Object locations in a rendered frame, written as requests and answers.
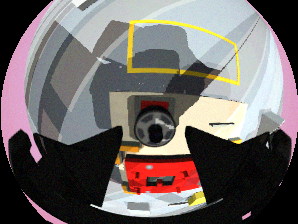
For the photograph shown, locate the grey wheel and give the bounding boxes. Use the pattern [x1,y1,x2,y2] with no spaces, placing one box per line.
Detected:
[134,105,177,148]

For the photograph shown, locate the yellow rectangular outline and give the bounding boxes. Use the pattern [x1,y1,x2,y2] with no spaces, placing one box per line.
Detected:
[126,19,239,85]

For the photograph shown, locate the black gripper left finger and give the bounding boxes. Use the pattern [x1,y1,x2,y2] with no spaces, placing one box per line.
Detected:
[33,127,124,208]

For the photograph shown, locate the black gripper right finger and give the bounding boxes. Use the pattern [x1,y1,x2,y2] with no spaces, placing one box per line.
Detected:
[184,125,270,204]

